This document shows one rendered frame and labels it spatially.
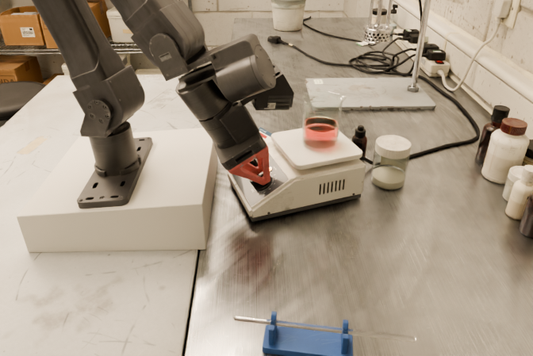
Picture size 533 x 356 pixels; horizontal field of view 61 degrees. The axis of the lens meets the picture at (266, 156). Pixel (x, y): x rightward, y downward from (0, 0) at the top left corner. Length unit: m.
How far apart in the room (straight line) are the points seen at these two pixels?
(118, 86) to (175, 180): 0.16
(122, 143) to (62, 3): 0.20
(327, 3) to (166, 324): 2.81
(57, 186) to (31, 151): 0.28
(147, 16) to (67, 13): 0.12
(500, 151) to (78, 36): 0.69
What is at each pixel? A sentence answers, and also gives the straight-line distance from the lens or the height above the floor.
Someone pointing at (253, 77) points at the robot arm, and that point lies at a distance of 0.57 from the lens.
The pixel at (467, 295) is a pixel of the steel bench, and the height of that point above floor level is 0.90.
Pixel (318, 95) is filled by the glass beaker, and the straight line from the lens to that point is 0.76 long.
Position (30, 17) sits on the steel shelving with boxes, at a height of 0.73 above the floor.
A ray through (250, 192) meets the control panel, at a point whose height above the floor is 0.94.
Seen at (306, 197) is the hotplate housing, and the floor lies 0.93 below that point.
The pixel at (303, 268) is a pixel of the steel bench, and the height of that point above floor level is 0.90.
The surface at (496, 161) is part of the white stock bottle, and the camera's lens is 0.89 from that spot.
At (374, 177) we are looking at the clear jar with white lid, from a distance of 0.82.
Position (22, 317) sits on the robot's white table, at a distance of 0.66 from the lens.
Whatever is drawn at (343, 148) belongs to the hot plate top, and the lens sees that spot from 0.75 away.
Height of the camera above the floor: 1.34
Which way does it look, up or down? 30 degrees down
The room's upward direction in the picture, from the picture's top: straight up
